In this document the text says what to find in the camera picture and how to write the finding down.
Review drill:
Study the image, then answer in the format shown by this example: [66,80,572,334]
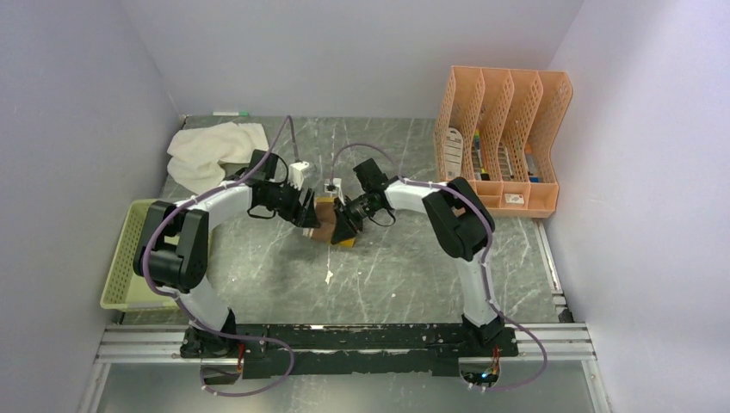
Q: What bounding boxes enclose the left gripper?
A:
[261,177,321,230]

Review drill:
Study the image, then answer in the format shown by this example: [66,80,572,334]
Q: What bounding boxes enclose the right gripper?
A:
[331,191,376,246]

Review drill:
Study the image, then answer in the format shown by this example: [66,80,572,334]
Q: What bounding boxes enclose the yellow brown bear towel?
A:
[302,196,337,245]

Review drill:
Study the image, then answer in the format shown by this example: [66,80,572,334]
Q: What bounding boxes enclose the white towel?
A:
[167,122,269,194]

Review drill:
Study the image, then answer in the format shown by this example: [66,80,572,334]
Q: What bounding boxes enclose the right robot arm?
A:
[331,159,504,356]

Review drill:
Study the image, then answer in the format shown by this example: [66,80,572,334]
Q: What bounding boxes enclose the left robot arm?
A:
[133,150,320,359]

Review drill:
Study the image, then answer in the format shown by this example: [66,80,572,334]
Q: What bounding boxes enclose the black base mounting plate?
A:
[180,323,518,379]

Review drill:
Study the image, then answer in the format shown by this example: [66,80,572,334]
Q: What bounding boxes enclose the white tag in organizer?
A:
[443,127,464,180]

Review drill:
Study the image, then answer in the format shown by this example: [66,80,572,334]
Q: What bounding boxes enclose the white green marker pen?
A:
[211,111,250,117]

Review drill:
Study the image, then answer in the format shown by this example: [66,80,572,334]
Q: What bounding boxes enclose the small white box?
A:
[504,193,525,206]

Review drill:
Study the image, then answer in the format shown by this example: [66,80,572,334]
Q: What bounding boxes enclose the orange file organizer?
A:
[433,65,572,219]

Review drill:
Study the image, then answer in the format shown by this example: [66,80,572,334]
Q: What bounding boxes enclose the green plastic basket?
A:
[99,199,176,312]

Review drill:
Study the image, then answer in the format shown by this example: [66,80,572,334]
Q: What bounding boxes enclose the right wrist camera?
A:
[322,177,344,203]

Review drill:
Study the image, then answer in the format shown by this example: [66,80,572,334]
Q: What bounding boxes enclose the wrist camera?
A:
[287,161,316,190]
[322,177,344,203]

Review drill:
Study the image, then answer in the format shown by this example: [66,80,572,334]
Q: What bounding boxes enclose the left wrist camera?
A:
[287,161,316,190]

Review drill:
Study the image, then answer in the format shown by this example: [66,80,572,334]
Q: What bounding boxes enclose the aluminium frame rails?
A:
[77,225,614,413]

